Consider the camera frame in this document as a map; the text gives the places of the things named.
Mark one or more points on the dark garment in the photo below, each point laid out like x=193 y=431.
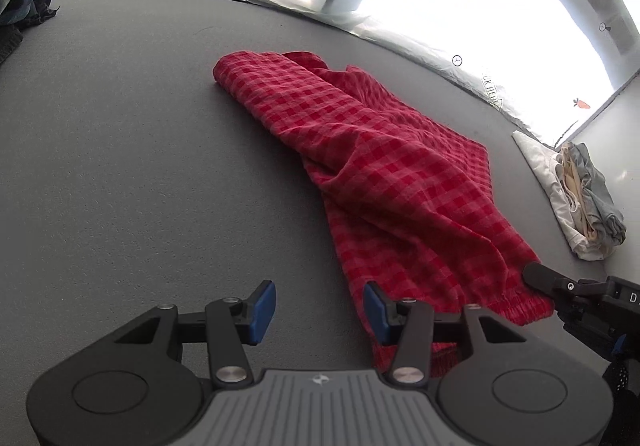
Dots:
x=20 y=26

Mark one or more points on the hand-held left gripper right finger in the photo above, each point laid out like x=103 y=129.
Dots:
x=374 y=312

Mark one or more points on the white folded garment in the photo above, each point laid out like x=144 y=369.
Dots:
x=545 y=166

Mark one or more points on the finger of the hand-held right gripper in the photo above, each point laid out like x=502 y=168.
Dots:
x=580 y=326
x=541 y=277

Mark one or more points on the beige folded garment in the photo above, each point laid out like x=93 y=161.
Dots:
x=575 y=186

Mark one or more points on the grey folded garment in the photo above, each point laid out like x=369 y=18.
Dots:
x=602 y=201

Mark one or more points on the red checked pants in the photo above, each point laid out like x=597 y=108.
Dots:
x=400 y=176

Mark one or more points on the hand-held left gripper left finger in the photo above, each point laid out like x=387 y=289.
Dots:
x=264 y=310

